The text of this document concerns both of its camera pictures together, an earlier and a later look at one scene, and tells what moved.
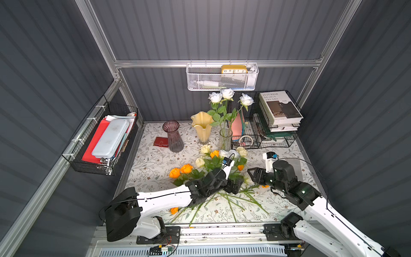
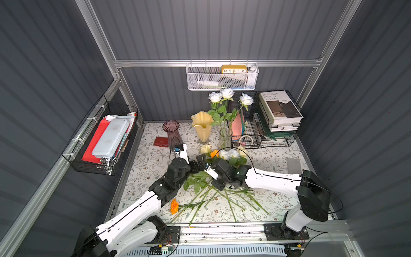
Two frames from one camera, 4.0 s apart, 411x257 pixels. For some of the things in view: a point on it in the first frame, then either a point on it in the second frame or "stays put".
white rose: x=226 y=93 stays put
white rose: x=223 y=153 stays put
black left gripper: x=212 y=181 → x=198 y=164
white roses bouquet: x=245 y=100 stays put
